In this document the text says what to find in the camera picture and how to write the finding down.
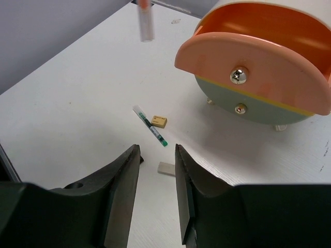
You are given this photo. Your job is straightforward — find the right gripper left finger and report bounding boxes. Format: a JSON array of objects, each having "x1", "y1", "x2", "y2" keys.
[{"x1": 1, "y1": 145, "x2": 141, "y2": 247}]

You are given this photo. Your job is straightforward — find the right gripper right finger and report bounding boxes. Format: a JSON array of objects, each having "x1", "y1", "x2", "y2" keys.
[{"x1": 175, "y1": 145, "x2": 330, "y2": 247}]

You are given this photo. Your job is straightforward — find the green clear pen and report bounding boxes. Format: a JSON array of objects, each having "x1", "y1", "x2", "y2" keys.
[{"x1": 132, "y1": 105, "x2": 168, "y2": 147}]

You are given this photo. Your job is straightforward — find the orange top drawer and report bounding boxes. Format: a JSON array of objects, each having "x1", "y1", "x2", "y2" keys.
[{"x1": 174, "y1": 1, "x2": 330, "y2": 116}]

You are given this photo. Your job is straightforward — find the orange clear pen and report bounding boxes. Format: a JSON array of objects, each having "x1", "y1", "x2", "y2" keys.
[{"x1": 136, "y1": 0, "x2": 154, "y2": 42}]

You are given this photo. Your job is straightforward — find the grey white eraser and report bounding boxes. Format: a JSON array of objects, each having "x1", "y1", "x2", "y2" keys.
[{"x1": 157, "y1": 162, "x2": 175, "y2": 177}]

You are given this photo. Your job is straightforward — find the small tan eraser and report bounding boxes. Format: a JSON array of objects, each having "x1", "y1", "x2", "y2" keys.
[{"x1": 151, "y1": 115, "x2": 168, "y2": 128}]

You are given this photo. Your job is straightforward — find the grey-green bottom drawer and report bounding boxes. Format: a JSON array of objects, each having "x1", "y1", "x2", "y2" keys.
[{"x1": 195, "y1": 76, "x2": 309, "y2": 126}]

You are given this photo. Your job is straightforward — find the yellow middle drawer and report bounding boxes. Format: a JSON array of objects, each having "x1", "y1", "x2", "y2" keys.
[{"x1": 195, "y1": 75, "x2": 315, "y2": 117}]

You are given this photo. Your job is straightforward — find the small clear tape piece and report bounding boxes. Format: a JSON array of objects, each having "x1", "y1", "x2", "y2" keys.
[{"x1": 171, "y1": 19, "x2": 180, "y2": 24}]

